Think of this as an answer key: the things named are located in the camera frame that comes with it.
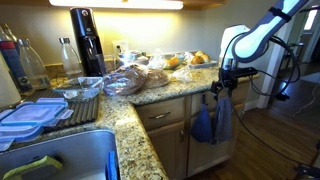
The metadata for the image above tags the small bagged bread loaf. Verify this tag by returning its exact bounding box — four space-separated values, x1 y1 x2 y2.
143 67 172 90

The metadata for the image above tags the metal drawer handle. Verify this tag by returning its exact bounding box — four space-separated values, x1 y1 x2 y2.
147 111 172 121

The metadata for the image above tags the clear container blue lid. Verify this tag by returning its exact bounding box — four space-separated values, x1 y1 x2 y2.
0 124 45 153
0 97 75 128

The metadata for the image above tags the dark ribbed drying mat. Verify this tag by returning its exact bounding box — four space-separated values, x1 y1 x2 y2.
0 88 101 130

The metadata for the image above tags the white floor cord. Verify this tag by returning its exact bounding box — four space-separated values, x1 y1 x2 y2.
292 82 320 118

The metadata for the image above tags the plain wooden drawer front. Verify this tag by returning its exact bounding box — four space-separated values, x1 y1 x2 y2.
189 80 251 113

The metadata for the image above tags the white wall outlet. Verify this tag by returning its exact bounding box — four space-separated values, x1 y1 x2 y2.
112 40 130 56

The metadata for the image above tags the white rounded container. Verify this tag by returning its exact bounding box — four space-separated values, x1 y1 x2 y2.
0 54 22 110

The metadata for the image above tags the clear bottle grey cap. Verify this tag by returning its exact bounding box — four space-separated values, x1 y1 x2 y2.
58 37 85 80

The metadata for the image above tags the metal pot glass lid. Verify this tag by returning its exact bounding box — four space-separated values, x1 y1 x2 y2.
117 49 150 67

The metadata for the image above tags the wooden drawer front with handle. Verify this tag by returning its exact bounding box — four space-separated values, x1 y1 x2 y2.
135 96 187 132

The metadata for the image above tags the grey-blue striped cloth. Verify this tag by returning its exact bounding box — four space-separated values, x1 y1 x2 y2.
210 96 234 146

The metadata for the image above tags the white tray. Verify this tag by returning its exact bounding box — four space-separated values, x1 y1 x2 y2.
187 59 220 70

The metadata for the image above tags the dark labelled bottle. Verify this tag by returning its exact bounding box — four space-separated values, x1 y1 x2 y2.
0 23 35 97

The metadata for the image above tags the black soda maker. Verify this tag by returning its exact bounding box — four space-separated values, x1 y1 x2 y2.
69 7 108 78

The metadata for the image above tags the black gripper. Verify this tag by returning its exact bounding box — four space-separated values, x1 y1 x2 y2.
210 77 236 101

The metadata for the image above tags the clear plastic bag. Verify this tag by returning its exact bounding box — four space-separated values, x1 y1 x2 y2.
171 64 196 84

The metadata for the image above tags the dark robot cable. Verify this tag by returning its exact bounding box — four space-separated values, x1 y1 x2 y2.
249 34 302 98
232 106 320 168

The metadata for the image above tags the orange fruit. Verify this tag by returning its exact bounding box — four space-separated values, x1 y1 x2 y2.
167 56 181 69

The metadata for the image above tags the large bagged bread loaf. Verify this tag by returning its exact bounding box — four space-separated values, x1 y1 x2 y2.
102 63 149 97

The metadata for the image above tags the dark blue terry cloth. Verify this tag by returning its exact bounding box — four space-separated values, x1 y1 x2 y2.
189 103 214 144

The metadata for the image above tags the thin black cable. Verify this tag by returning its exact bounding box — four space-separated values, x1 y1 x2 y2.
217 31 248 84

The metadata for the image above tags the steel sink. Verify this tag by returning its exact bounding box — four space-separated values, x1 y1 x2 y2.
0 129 121 180

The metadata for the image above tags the glass carafe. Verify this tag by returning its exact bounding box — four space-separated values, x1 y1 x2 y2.
17 38 52 91

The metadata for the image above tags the narrow wooden cabinet door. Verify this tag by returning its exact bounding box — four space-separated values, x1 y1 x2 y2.
146 121 188 180

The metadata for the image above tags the golden bread bun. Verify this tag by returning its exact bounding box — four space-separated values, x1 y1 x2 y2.
194 50 211 63
190 54 205 66

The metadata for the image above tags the bright window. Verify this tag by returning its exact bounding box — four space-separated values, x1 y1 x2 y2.
303 8 318 32

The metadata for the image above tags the under-cabinet light strip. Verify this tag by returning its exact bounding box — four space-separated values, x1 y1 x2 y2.
48 0 185 11

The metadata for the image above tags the clear glass bowl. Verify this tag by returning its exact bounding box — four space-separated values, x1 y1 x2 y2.
52 76 105 102

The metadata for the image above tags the green sponge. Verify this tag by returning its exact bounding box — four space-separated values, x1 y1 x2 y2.
2 154 64 180

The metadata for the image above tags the black stand foot bar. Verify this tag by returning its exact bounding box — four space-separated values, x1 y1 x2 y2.
294 162 320 180

